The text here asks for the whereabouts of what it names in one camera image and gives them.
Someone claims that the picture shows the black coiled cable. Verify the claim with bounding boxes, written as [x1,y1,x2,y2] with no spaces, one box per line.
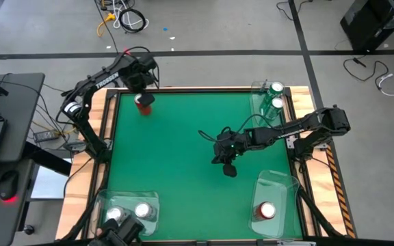
[118,8,147,34]

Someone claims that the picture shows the black computer mouse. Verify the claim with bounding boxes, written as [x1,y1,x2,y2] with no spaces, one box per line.
[0,169,20,203]

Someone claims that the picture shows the silver Diet Coke can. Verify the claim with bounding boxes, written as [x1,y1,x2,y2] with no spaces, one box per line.
[133,201,157,221]
[105,205,128,225]

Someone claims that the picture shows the black computer tower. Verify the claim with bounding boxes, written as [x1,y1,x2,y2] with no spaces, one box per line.
[339,0,394,53]

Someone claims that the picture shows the yellow black hazard tape strip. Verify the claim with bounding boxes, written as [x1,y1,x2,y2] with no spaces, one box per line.
[324,146,356,239]

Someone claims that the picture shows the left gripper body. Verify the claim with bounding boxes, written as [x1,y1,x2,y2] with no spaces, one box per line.
[121,53,160,107]

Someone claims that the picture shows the black power strip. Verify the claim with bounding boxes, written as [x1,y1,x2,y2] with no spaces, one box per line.
[32,129,60,144]

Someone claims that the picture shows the black table frame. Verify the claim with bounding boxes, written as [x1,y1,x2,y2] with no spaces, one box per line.
[80,87,324,246]

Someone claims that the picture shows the white coiled cable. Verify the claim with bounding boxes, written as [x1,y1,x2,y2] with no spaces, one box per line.
[112,0,150,30]

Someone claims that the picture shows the red Coca-Cola can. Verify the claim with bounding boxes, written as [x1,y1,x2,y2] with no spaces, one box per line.
[134,92,154,116]
[252,200,277,222]

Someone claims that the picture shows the yellow extension cable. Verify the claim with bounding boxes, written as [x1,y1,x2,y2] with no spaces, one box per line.
[96,12,116,38]

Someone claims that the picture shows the white board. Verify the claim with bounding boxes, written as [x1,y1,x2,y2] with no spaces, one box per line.
[30,163,74,200]

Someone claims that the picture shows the wooden table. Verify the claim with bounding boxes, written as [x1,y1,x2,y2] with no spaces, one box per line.
[55,85,357,242]

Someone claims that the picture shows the black floor cable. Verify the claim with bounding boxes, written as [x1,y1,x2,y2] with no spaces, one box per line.
[342,56,389,90]

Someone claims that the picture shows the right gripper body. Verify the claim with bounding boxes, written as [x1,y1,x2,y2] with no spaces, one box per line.
[213,129,246,178]

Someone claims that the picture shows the green Sprite soda can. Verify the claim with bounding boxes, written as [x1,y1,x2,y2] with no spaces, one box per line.
[261,81,285,105]
[258,96,285,120]

